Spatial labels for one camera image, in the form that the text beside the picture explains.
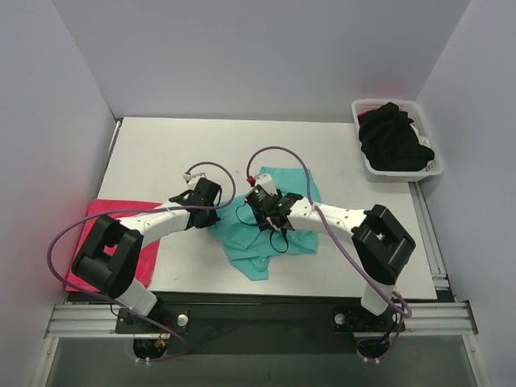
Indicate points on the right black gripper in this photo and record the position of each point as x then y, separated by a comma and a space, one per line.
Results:
264, 218

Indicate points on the aluminium right side rail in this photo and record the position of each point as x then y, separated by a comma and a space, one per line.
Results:
434, 257

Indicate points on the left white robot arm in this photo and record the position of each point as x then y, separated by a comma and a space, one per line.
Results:
170, 217

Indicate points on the aluminium rail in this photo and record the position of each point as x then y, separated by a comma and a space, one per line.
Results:
434, 257
97, 321
115, 134

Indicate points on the aluminium left side rail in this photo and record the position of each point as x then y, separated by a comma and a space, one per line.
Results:
115, 134

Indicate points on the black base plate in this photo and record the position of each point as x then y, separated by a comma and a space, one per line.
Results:
245, 324

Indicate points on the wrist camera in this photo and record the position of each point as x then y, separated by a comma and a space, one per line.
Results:
265, 181
191, 179

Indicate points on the folded pink t shirt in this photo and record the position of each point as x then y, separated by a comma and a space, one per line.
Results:
110, 256

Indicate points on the white garment in basket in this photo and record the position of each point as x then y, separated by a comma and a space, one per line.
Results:
422, 139

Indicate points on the black t shirt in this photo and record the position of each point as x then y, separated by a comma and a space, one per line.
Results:
389, 143

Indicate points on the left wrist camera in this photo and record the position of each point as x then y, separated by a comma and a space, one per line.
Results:
191, 179

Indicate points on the white plastic laundry basket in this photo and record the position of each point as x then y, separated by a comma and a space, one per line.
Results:
415, 112

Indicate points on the red t shirt in basket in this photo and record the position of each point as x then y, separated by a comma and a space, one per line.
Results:
363, 116

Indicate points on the aluminium front rail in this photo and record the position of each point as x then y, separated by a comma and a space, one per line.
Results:
97, 321

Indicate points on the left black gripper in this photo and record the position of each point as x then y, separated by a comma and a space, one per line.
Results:
210, 218

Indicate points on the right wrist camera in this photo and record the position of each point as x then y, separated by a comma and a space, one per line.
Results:
265, 181

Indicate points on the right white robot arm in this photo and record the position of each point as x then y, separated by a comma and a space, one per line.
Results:
377, 246

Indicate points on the teal t shirt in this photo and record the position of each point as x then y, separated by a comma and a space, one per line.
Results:
247, 248

